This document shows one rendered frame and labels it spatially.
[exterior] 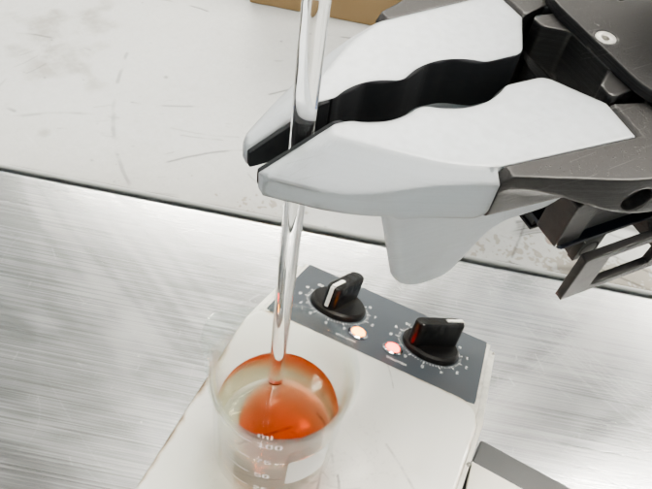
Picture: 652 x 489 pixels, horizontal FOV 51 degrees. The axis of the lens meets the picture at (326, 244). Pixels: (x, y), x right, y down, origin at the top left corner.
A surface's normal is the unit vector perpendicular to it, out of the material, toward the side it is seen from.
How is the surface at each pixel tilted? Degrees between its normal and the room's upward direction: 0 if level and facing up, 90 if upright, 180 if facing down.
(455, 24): 1
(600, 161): 1
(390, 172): 42
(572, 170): 1
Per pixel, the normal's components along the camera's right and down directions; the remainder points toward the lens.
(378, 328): 0.30, -0.87
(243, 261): 0.11, -0.61
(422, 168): -0.07, 0.06
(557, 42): -0.17, 0.77
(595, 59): -0.91, 0.27
